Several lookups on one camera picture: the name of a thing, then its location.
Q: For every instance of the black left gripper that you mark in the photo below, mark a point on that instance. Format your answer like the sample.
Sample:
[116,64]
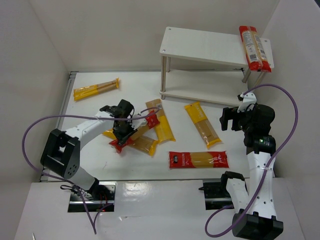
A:
[121,131]

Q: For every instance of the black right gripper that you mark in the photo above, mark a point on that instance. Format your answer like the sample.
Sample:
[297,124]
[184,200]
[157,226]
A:
[230,118]

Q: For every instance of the red pasta bag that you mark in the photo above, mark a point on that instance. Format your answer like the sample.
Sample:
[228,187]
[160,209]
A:
[201,160]
[254,51]
[152,121]

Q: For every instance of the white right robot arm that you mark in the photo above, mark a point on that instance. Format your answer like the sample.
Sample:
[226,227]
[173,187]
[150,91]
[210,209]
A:
[255,216]

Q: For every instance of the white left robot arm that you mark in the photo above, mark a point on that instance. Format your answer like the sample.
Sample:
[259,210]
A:
[62,151]

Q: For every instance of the yellow pasta bag left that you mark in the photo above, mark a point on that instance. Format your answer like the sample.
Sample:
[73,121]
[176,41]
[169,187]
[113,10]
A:
[145,144]

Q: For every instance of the white two-tier shelf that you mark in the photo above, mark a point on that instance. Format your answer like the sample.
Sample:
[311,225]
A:
[204,66]

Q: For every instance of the yellow pasta bag right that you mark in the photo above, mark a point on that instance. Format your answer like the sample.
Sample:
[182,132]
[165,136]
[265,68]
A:
[202,124]

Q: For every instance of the yellow pasta bag centre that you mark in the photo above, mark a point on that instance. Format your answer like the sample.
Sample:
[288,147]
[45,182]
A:
[163,129]

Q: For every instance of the red pasta bag front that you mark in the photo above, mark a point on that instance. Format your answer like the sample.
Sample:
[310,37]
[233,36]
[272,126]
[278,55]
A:
[201,160]

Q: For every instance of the red pasta bag on shelf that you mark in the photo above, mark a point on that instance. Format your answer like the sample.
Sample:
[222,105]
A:
[254,51]

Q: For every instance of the thin yellow pasta bag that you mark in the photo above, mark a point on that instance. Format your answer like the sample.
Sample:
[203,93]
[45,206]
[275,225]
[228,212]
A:
[96,89]

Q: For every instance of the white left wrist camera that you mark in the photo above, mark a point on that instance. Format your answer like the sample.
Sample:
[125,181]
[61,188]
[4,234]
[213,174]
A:
[135,124]

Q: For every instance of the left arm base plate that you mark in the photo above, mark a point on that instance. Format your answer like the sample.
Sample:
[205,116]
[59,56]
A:
[93,203]

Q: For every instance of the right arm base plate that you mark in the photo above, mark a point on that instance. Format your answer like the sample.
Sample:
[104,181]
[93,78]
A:
[214,196]

